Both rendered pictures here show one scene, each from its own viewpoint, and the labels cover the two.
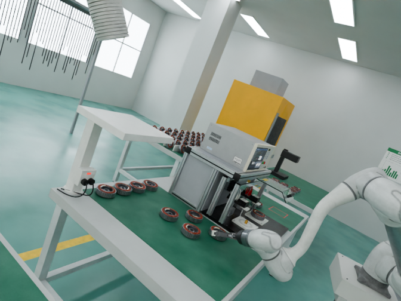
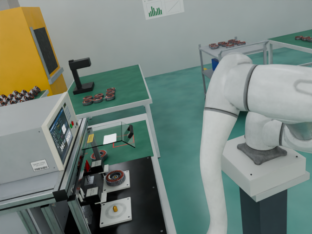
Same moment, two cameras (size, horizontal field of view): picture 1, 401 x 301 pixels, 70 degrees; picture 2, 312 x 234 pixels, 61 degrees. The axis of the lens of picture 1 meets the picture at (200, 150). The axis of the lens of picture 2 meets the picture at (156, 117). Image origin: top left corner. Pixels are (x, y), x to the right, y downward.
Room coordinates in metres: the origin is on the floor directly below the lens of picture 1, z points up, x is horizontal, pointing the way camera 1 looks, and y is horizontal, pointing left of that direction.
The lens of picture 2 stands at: (0.85, -0.21, 1.66)
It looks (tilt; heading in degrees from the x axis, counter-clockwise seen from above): 23 degrees down; 329
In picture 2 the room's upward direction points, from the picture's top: 12 degrees counter-clockwise
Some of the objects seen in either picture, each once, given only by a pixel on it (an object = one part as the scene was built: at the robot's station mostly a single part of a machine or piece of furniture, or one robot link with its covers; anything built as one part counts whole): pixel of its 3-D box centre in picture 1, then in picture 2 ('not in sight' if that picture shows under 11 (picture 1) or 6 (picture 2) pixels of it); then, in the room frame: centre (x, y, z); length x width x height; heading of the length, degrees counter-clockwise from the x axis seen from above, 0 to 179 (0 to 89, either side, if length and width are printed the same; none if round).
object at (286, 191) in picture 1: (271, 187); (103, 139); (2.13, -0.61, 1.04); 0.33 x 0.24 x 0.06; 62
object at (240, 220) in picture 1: (244, 224); (115, 211); (1.87, -0.48, 0.78); 0.15 x 0.15 x 0.01; 62
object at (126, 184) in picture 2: (256, 217); (116, 181); (2.09, -0.59, 0.78); 0.15 x 0.15 x 0.01; 62
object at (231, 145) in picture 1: (238, 147); (24, 134); (2.14, -0.26, 1.22); 0.44 x 0.39 x 0.20; 152
